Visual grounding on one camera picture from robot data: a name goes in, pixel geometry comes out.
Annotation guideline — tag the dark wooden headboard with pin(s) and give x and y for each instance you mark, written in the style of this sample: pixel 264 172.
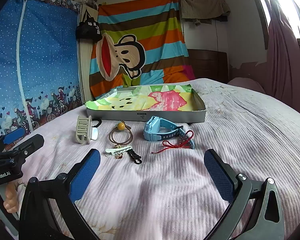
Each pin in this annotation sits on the dark wooden headboard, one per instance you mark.
pixel 207 65

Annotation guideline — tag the grey box with colourful lining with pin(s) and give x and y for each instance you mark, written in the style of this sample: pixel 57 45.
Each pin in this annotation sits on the grey box with colourful lining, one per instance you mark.
pixel 150 100

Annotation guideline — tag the striped monkey print cloth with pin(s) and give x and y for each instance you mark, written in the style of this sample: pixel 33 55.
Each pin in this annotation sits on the striped monkey print cloth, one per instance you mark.
pixel 145 30

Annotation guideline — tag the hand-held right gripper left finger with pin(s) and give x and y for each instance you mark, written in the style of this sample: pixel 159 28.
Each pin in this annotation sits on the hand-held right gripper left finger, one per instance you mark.
pixel 86 172

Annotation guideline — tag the black hanging bag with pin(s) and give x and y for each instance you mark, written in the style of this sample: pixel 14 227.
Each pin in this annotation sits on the black hanging bag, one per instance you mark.
pixel 88 28

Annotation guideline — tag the white hair clip with charm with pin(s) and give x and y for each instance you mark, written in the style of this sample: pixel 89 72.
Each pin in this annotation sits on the white hair clip with charm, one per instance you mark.
pixel 115 151

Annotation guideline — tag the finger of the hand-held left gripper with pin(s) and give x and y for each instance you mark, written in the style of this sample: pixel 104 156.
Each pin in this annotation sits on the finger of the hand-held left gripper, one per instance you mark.
pixel 32 142
pixel 14 135

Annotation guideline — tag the small black hair clip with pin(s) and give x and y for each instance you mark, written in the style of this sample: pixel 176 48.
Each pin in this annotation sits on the small black hair clip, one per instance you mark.
pixel 135 155

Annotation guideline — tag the light blue smart watch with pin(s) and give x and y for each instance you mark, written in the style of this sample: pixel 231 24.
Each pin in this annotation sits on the light blue smart watch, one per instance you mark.
pixel 155 128

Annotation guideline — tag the olive hanging clothes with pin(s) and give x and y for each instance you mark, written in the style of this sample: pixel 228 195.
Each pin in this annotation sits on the olive hanging clothes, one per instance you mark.
pixel 202 7

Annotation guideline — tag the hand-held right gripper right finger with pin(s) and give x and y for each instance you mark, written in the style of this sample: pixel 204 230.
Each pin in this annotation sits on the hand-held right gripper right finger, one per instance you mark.
pixel 218 172

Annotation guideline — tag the pink pillow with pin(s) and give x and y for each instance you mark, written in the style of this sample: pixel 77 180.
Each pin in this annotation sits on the pink pillow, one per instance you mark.
pixel 244 83

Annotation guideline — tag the person's left hand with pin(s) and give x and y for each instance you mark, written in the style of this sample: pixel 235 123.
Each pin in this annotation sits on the person's left hand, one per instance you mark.
pixel 10 201

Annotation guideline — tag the blue dotted fabric wardrobe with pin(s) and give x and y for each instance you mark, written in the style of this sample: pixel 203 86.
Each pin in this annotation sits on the blue dotted fabric wardrobe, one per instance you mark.
pixel 45 62

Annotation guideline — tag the window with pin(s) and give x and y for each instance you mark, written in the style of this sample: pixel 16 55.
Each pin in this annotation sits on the window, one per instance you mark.
pixel 293 7

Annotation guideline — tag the beige hair claw clip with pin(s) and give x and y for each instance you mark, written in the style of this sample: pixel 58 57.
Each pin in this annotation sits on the beige hair claw clip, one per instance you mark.
pixel 85 130

